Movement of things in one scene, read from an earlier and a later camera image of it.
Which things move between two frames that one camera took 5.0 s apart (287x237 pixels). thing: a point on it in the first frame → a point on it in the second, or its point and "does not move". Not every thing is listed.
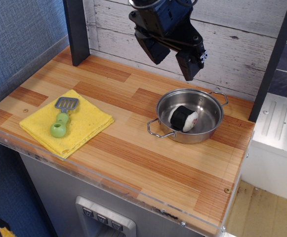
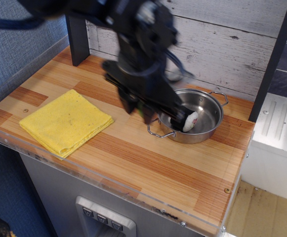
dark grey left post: (75, 20) does not move
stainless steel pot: (208, 105) does not move
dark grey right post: (270, 69) does not move
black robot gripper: (169, 21) → (137, 73)
